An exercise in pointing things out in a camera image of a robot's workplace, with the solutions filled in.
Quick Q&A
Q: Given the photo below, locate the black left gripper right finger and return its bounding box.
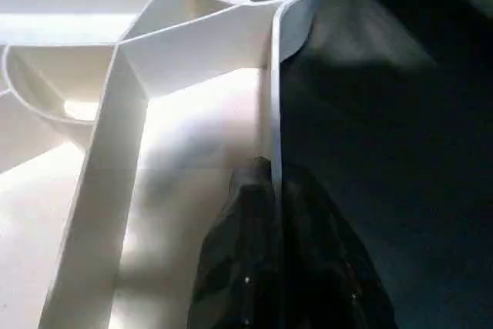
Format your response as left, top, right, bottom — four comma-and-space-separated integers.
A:
282, 166, 397, 329

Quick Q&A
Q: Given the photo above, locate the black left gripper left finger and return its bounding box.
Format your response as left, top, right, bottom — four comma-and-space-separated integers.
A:
189, 158, 280, 329

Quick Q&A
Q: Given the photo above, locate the white plastic table top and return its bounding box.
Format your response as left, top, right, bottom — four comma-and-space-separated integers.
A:
0, 0, 323, 329

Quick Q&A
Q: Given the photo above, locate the black table mat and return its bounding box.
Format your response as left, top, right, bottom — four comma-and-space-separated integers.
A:
279, 0, 493, 329

